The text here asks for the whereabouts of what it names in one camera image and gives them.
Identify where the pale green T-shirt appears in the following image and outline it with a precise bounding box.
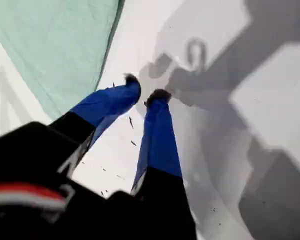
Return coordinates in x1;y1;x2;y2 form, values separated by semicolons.
0;0;126;119

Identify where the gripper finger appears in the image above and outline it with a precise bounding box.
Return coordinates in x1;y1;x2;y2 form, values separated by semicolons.
129;89;198;240
49;73;142;166

